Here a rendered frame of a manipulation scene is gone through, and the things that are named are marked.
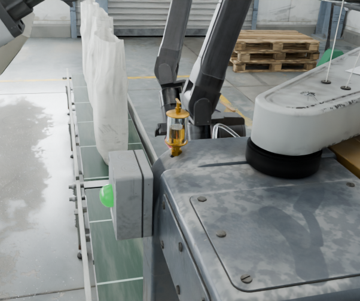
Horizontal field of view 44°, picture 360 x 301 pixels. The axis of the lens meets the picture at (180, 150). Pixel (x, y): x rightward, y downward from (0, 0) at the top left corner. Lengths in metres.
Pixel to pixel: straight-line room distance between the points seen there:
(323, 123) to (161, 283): 0.29
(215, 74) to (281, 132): 0.39
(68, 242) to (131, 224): 2.11
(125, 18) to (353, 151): 7.60
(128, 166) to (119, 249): 1.42
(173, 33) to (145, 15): 6.92
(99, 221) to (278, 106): 1.68
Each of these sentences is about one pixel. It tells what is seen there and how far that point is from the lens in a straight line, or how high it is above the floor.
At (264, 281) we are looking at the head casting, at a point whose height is 1.34.
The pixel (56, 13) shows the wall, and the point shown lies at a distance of 8.09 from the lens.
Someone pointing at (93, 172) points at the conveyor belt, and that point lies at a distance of 2.55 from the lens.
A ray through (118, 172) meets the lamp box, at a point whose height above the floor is 1.33.
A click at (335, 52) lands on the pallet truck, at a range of 6.21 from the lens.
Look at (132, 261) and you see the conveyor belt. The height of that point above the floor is 0.38.
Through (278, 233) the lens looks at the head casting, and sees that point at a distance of 0.43.
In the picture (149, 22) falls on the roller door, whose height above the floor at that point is 0.26.
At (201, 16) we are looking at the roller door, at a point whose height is 0.37.
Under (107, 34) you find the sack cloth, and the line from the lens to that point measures 2.79.
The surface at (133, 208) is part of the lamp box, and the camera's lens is 0.54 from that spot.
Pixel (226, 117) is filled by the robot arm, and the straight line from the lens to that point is 0.92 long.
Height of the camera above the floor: 1.58
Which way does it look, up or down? 25 degrees down
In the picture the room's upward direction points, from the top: 3 degrees clockwise
